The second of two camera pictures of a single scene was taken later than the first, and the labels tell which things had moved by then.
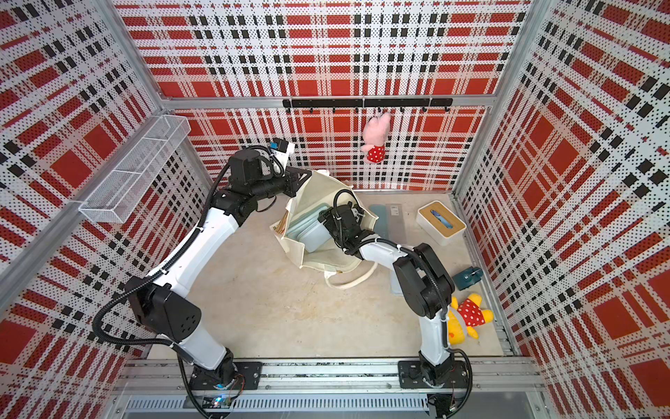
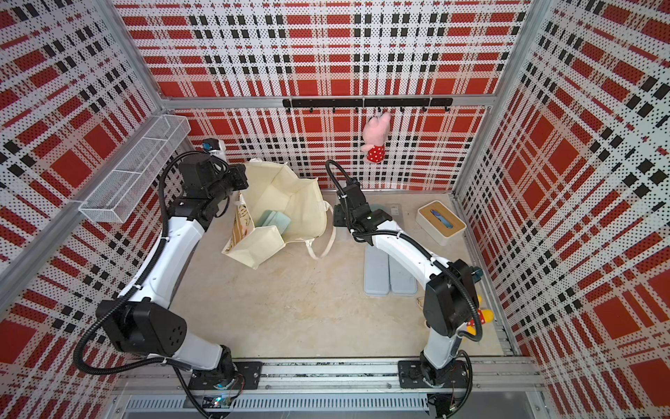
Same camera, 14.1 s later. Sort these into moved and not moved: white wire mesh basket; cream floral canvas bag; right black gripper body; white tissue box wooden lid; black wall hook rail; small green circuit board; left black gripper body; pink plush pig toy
Moved: right black gripper body; cream floral canvas bag; left black gripper body
Not moved: white tissue box wooden lid; white wire mesh basket; small green circuit board; black wall hook rail; pink plush pig toy
